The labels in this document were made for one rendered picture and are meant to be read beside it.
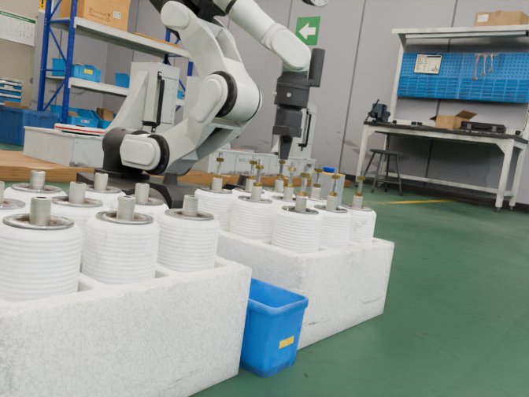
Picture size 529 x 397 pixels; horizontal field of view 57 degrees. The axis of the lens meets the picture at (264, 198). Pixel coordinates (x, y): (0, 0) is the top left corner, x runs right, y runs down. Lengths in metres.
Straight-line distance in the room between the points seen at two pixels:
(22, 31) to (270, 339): 6.92
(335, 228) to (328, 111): 5.97
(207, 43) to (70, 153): 1.60
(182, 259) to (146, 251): 0.09
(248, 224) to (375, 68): 5.84
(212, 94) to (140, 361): 1.01
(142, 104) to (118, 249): 2.91
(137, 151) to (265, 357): 1.10
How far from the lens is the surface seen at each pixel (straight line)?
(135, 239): 0.65
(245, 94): 1.55
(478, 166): 6.15
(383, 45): 6.79
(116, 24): 6.53
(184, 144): 1.66
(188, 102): 3.99
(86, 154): 3.11
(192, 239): 0.72
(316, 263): 0.93
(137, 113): 3.50
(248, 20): 1.31
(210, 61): 1.62
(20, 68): 7.48
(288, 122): 1.26
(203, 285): 0.71
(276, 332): 0.82
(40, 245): 0.58
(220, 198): 1.09
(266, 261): 0.95
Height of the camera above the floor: 0.38
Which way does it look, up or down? 7 degrees down
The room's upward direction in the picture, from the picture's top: 8 degrees clockwise
